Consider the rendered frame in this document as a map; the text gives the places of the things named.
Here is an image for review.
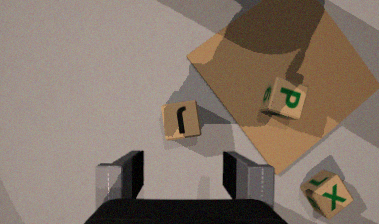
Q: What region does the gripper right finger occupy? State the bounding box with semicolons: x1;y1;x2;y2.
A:
223;151;275;210

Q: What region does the brown block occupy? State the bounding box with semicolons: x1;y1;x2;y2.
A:
300;170;353;219
161;100;202;140
259;76;309;120

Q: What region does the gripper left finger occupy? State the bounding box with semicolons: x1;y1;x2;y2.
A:
95;150;144;210

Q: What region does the tan flat mat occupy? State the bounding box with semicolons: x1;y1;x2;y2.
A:
186;0;379;175

